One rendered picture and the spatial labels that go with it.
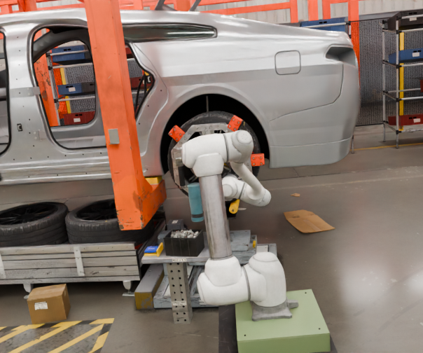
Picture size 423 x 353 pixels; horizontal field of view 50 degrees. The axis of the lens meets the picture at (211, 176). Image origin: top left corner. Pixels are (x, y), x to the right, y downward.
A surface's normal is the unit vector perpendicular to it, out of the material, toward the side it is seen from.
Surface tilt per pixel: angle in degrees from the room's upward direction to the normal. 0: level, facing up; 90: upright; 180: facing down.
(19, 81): 86
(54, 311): 90
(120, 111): 90
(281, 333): 1
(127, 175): 90
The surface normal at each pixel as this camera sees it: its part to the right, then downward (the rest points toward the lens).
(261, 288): 0.10, 0.21
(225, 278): 0.16, -0.04
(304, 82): -0.13, 0.25
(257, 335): -0.11, -0.97
